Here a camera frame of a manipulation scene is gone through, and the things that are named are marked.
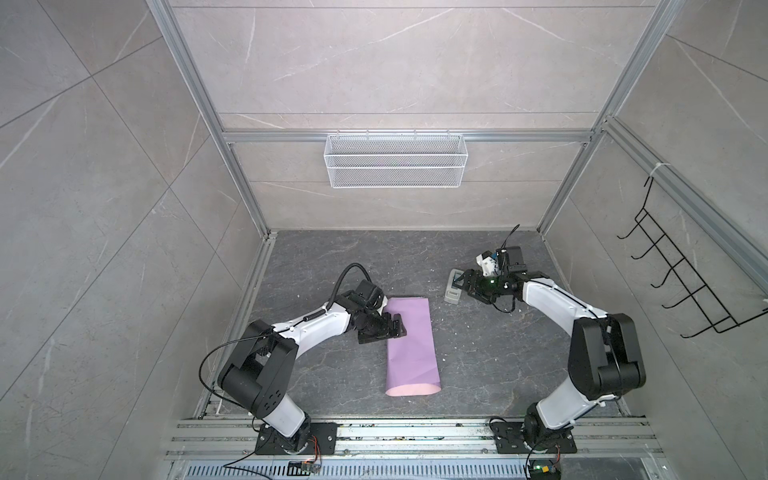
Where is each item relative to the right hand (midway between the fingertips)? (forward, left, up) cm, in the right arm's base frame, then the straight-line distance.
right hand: (460, 284), depth 92 cm
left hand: (-13, +21, -4) cm, 25 cm away
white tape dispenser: (-3, +3, +2) cm, 4 cm away
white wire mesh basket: (+38, +19, +20) cm, 47 cm away
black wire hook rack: (-17, -45, +22) cm, 53 cm away
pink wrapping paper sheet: (-23, +17, -2) cm, 28 cm away
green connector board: (-47, -14, -11) cm, 50 cm away
